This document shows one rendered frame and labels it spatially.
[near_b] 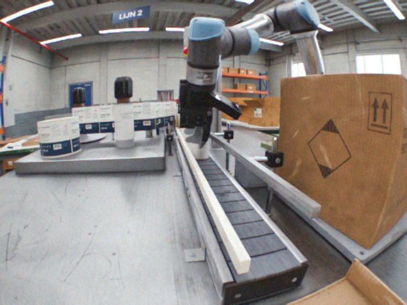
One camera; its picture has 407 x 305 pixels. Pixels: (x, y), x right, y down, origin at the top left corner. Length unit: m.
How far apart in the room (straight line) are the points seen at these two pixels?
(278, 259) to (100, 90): 8.51
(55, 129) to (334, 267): 0.91
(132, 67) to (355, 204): 8.49
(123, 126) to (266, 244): 0.72
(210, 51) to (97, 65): 8.46
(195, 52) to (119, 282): 0.43
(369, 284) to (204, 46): 0.49
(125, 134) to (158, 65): 7.81
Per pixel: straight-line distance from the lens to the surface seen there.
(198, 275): 0.31
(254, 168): 0.33
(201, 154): 0.64
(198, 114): 0.51
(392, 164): 0.33
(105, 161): 0.74
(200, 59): 0.45
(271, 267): 0.25
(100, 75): 8.67
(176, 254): 0.34
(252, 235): 0.30
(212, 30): 0.44
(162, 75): 8.51
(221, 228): 0.26
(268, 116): 2.61
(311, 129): 0.42
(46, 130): 0.88
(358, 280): 0.32
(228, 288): 0.23
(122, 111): 0.86
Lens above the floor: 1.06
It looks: 14 degrees down
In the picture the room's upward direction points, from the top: straight up
